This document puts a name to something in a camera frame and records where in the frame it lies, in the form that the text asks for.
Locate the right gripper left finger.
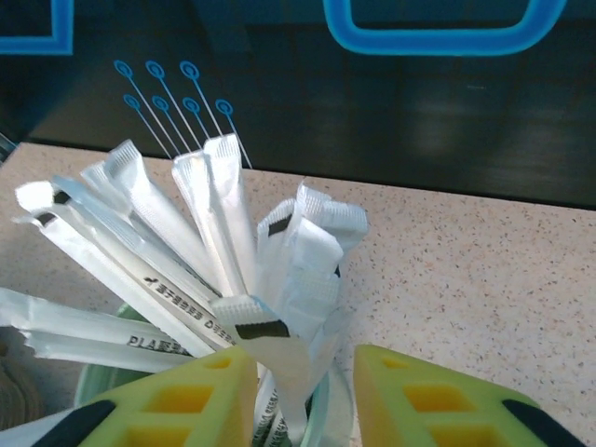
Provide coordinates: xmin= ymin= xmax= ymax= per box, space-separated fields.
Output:
xmin=44 ymin=344 xmax=260 ymax=447

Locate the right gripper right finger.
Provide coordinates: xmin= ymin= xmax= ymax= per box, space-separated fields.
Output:
xmin=353 ymin=343 xmax=589 ymax=447

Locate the brown pulp cup carrier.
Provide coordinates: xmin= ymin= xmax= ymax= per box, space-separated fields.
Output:
xmin=0 ymin=339 xmax=47 ymax=426

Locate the mint green straw holder cup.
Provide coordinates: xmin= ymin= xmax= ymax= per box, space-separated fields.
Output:
xmin=73 ymin=301 xmax=358 ymax=447

